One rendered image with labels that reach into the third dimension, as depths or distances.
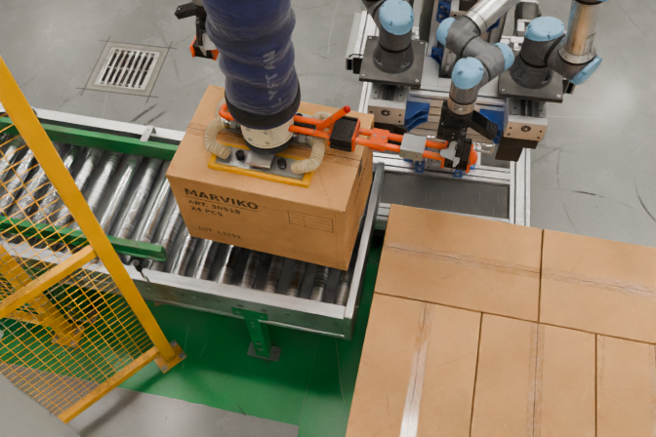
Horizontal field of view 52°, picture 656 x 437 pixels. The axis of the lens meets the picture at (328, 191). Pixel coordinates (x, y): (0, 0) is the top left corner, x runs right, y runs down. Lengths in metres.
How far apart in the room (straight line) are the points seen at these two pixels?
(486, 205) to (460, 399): 1.08
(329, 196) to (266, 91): 0.41
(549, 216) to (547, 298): 0.92
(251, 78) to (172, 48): 2.36
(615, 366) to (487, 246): 0.61
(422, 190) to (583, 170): 0.92
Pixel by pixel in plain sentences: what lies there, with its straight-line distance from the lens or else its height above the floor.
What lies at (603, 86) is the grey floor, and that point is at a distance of 4.11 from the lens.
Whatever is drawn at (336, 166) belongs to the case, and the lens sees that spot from 2.18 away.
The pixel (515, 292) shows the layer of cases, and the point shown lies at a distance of 2.62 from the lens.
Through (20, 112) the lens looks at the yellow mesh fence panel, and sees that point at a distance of 1.73.
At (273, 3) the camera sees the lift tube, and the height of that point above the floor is 1.73.
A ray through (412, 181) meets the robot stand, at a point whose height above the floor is 0.21.
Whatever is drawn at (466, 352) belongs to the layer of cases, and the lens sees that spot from 2.49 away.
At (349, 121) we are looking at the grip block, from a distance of 2.10.
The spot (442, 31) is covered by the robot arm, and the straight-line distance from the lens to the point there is 1.94.
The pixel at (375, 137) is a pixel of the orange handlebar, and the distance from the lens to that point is 2.07.
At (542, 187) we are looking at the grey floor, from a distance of 3.57.
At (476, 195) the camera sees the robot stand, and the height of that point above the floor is 0.21.
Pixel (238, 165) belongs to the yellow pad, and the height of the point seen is 1.09.
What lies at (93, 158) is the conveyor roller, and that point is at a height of 0.55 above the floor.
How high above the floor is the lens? 2.84
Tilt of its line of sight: 56 degrees down
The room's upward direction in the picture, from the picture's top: 2 degrees counter-clockwise
